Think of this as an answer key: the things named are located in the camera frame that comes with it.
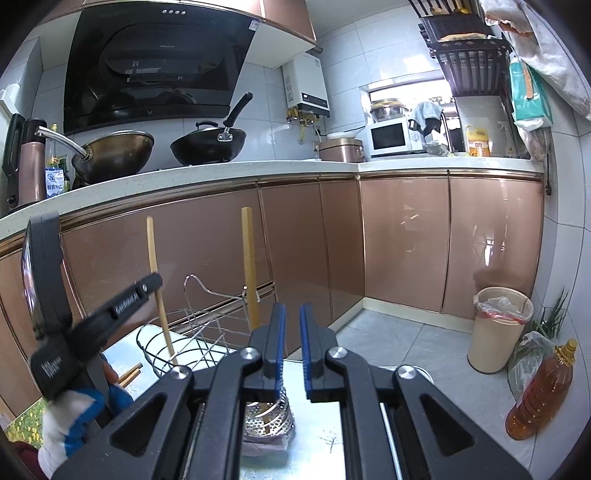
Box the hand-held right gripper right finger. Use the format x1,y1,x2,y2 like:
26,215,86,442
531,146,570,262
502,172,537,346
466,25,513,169
299,302,533,480

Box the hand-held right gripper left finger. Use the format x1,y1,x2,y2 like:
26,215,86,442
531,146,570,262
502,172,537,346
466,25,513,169
51,302,289,480

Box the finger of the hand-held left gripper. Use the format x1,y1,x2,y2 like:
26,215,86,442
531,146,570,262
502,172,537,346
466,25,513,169
61,272,164,371

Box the perforated steel utensil cup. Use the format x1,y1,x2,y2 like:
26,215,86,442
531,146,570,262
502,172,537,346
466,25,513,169
242,390,296,446

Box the wire utensil rack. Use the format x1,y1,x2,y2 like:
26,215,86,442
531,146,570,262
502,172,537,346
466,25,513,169
135,274,260,372

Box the person's left forearm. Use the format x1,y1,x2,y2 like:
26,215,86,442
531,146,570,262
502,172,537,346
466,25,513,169
9,440,47,479

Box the person's left hand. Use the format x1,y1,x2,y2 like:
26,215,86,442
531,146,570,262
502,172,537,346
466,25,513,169
38,359,136,478

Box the landscape printed table cover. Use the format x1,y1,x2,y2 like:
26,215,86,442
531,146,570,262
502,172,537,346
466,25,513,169
4,340,435,480

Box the blue and white salt bag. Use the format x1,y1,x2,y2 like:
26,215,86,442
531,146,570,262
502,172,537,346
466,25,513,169
44,166,66,195

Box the brass wok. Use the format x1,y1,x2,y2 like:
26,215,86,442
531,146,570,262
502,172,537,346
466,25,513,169
34,126,155,184

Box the copper base cabinets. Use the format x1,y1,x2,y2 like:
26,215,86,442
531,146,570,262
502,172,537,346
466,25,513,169
0,168,546,416

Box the black wok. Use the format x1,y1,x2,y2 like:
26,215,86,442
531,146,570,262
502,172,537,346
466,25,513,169
169,92,254,167

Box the beige trash bin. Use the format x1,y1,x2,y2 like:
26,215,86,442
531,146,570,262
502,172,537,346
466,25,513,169
467,285,534,374

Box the copper rice cooker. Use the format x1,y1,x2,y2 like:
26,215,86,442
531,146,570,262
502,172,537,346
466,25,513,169
316,137,366,164

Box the plastic bag of green onions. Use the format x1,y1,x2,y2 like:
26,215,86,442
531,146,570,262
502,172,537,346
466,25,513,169
507,288,572,403

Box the white microwave oven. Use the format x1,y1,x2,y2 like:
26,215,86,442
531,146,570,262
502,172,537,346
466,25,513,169
366,116,424,158

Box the black range hood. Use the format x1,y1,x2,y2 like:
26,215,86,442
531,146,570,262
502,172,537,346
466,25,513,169
62,6,259,136

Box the cooking oil bottle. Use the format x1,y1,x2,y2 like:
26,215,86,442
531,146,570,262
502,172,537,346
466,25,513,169
505,339,579,440

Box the glass pot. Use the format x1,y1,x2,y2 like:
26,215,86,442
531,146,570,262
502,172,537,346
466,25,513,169
369,97,412,122

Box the grey towel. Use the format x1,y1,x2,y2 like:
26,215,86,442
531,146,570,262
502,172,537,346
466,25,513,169
408,100,444,136

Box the white water heater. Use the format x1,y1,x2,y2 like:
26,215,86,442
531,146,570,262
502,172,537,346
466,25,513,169
281,52,334,126

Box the yellow bottle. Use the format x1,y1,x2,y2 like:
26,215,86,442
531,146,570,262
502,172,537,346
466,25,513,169
466,125,491,157

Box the teal tissue pack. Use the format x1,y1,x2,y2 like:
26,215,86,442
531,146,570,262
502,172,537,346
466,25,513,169
507,52,555,130

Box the white sack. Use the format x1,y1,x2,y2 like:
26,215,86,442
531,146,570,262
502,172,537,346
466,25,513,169
479,0,591,121

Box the copper wall cabinet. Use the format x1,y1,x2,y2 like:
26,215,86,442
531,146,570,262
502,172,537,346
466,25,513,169
260,0,319,45

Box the black wall dish rack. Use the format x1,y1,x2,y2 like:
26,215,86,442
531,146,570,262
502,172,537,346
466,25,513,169
408,0,516,98

